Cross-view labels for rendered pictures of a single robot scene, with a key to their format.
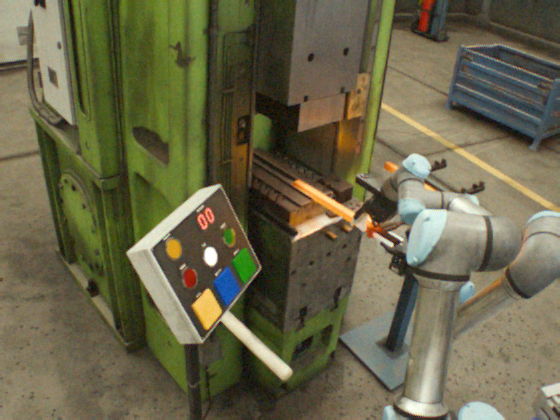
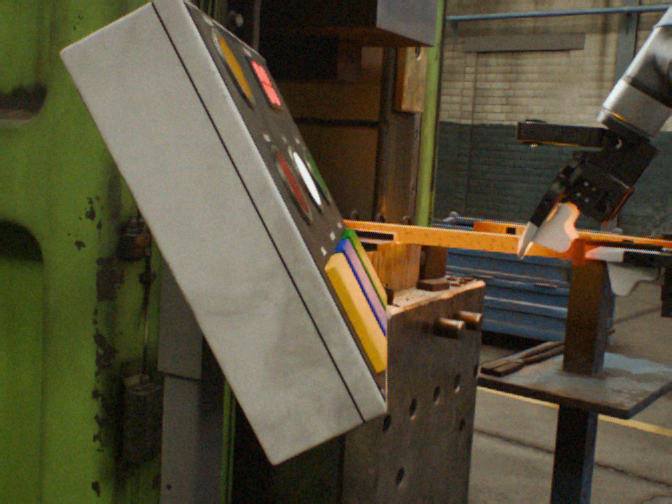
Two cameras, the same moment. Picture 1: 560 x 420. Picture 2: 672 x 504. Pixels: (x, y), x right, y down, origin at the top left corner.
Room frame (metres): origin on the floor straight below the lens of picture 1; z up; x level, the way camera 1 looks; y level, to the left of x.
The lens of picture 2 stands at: (0.39, 0.37, 1.12)
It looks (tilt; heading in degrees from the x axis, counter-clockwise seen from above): 7 degrees down; 342
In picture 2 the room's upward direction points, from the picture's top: 3 degrees clockwise
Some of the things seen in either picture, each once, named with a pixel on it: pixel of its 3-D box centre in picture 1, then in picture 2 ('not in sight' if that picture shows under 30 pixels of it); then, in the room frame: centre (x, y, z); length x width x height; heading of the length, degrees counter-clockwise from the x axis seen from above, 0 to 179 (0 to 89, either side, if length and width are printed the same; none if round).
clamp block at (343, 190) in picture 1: (334, 188); (404, 255); (1.69, -0.18, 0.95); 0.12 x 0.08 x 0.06; 44
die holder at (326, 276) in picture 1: (277, 235); (272, 407); (1.72, 0.02, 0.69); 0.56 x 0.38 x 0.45; 44
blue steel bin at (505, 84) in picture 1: (515, 90); (505, 279); (5.15, -2.32, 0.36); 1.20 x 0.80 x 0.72; 39
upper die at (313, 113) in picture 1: (279, 91); (279, 5); (1.68, 0.06, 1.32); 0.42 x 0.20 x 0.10; 44
